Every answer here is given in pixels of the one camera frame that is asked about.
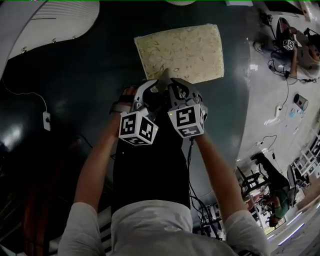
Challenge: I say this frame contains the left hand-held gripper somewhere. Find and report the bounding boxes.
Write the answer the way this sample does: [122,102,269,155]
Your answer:
[118,78,168,146]

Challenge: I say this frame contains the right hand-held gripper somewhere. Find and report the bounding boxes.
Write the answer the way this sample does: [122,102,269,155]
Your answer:
[166,77,209,139]

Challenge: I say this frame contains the gray wiping cloth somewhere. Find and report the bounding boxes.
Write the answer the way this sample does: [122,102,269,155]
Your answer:
[155,67,173,92]

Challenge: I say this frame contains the cream upholstered footstool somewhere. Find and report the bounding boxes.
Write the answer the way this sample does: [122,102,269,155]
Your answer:
[133,23,225,85]

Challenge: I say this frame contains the person's right forearm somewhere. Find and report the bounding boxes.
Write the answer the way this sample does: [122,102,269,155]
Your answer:
[193,133,248,224]

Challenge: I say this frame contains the person's left forearm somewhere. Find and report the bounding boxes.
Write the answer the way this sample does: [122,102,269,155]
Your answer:
[73,113,124,214]

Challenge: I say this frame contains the person's left hand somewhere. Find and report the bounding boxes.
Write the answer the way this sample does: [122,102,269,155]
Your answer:
[108,85,139,116]

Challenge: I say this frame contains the person's black trousers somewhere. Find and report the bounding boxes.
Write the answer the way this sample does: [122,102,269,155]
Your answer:
[111,94,192,214]

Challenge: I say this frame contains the black shopping basket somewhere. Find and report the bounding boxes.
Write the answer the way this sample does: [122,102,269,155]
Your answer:
[236,166,264,196]

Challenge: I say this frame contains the round waste bin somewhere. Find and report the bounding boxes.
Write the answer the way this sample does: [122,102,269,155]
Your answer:
[293,93,309,111]

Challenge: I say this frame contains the person's white t-shirt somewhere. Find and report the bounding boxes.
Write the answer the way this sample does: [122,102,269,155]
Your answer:
[57,199,271,256]

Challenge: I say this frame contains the white shelving rack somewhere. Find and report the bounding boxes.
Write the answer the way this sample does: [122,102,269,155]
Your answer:
[292,132,320,181]

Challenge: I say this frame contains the black office chair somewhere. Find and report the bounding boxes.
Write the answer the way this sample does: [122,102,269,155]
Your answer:
[286,164,301,209]

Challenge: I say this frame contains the black floor cable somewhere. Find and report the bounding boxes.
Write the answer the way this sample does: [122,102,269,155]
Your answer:
[79,134,94,149]

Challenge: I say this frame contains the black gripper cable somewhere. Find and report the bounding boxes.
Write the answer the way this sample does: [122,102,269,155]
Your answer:
[186,137,219,239]

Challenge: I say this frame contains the white power cable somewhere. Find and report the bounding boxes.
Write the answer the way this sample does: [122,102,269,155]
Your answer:
[0,78,49,114]

